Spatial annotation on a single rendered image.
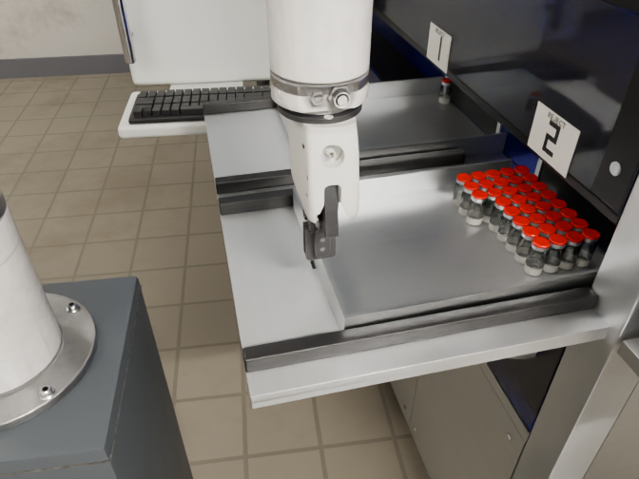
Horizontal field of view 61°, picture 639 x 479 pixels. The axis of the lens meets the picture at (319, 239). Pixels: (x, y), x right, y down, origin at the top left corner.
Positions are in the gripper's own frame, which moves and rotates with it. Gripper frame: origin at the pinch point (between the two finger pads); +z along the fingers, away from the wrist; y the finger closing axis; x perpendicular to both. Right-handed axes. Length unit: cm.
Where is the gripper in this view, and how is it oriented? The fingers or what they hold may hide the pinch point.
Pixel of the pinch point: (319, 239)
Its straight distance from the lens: 57.0
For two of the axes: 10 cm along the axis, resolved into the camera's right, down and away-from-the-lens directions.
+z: 0.0, 7.9, 6.1
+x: -9.7, 1.4, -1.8
